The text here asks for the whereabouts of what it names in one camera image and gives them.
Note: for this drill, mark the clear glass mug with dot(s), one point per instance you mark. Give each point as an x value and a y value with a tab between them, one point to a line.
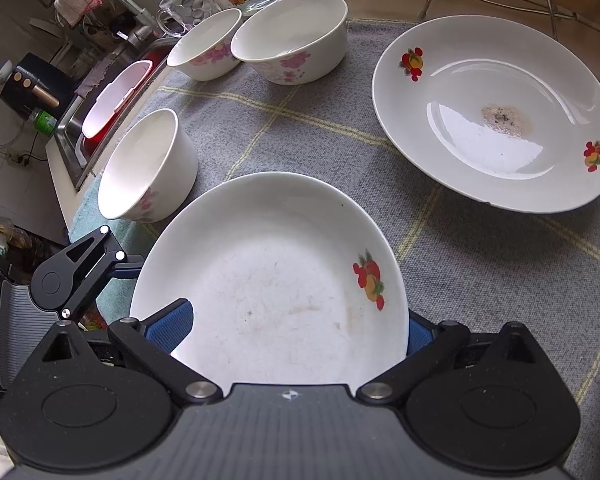
190	7

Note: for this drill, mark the stainless steel sink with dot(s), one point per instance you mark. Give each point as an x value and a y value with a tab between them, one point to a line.
67	130

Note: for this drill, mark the teal towel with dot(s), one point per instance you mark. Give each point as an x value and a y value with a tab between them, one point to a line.
87	215

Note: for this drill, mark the black kitchen appliance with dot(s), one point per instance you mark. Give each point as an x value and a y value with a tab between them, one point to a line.
35	72

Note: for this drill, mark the shallow white pink-flower bowl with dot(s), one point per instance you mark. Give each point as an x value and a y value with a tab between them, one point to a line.
205	40

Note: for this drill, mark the grey checked mat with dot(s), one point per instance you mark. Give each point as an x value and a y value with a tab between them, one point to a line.
305	125

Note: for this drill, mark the deep white pink-flower bowl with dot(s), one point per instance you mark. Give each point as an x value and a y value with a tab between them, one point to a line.
145	160

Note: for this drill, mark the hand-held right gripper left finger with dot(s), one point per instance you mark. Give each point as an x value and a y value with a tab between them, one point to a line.
172	322

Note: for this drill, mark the metal faucet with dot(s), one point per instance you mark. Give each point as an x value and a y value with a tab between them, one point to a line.
140	30

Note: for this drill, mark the grey rag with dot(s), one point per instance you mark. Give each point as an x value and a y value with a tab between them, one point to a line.
97	77

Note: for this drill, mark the pile of colourful packets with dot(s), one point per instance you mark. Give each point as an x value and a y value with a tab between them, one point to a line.
0	237

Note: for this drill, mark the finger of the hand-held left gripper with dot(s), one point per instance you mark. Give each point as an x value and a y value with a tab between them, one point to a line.
130	267

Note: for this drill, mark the white power strip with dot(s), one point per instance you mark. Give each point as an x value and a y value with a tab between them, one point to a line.
19	159

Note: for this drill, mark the green can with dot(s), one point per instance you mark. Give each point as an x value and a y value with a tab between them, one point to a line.
44	121

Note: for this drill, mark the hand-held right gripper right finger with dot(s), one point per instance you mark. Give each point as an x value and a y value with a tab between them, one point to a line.
419	335

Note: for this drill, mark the large white pink-flower bowl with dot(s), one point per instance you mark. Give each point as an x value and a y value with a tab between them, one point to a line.
290	30

